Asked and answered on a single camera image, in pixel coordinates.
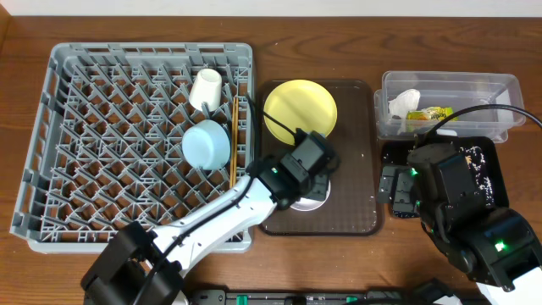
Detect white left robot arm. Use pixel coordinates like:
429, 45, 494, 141
80, 153, 331, 305

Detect green pandan cake wrapper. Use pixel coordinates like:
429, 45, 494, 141
406, 107, 454, 121

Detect white bowl with food residue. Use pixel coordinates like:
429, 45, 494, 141
290, 192, 330, 212

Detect wooden chopsticks pair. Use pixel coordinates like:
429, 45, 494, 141
230, 97, 239, 188

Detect white plastic cup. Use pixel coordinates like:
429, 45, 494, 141
189, 68, 222, 112

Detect dark brown serving tray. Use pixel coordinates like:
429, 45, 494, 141
260, 80, 383, 236

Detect white tissue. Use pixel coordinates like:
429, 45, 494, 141
389, 89, 421, 119

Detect spilled rice and nuts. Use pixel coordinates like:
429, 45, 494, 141
460, 146, 495, 207

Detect light blue bowl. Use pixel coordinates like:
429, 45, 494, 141
181, 119, 231, 170

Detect grey dishwasher rack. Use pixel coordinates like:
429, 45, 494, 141
9, 42, 255, 253

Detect clear plastic bin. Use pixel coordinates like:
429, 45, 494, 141
374, 70, 526, 143

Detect black plastic bin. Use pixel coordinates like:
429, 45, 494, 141
381, 136, 509, 219

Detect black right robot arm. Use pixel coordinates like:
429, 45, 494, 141
377, 136, 541, 304

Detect yellow plate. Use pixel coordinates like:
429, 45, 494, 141
263, 80, 338, 137

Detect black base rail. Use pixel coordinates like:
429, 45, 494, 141
185, 279, 492, 305

